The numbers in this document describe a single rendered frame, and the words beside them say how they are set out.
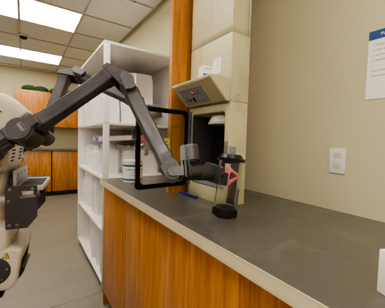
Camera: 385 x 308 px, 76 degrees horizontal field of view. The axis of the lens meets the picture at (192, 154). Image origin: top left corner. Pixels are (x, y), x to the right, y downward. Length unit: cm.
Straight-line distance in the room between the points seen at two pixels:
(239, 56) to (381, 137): 66
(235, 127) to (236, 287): 66
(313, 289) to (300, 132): 92
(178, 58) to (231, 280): 111
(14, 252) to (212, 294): 76
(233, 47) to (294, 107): 48
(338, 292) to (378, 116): 80
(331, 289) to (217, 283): 34
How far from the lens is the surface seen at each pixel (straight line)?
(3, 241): 120
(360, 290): 66
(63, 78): 154
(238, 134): 114
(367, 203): 127
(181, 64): 145
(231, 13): 124
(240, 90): 117
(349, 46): 136
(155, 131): 89
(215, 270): 83
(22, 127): 96
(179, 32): 150
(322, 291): 62
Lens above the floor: 123
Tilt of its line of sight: 3 degrees down
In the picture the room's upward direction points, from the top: 2 degrees clockwise
